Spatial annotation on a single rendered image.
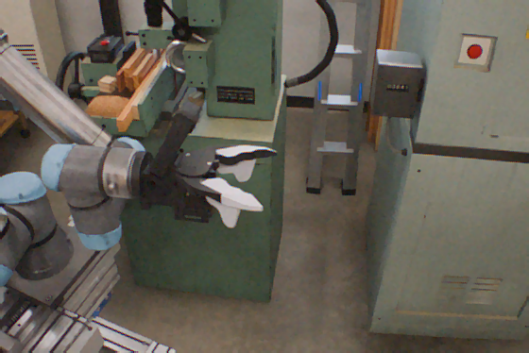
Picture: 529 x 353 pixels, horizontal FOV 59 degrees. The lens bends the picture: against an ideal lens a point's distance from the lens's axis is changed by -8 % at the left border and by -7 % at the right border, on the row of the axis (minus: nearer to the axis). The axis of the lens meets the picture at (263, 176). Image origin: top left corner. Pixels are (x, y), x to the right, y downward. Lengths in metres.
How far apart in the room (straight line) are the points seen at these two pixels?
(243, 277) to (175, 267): 0.28
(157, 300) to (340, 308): 0.75
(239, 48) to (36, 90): 0.77
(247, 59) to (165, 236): 0.76
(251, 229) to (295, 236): 0.58
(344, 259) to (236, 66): 1.09
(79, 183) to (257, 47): 0.86
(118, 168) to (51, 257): 0.49
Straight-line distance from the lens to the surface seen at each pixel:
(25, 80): 0.90
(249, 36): 1.49
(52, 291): 1.18
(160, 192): 0.76
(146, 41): 1.67
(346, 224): 2.42
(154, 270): 2.09
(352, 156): 2.45
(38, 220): 1.11
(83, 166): 0.76
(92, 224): 0.83
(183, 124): 0.68
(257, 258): 1.89
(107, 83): 1.65
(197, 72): 1.47
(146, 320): 2.09
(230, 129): 1.59
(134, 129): 1.52
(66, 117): 0.90
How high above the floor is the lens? 1.69
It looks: 39 degrees down
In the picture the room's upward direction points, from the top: straight up
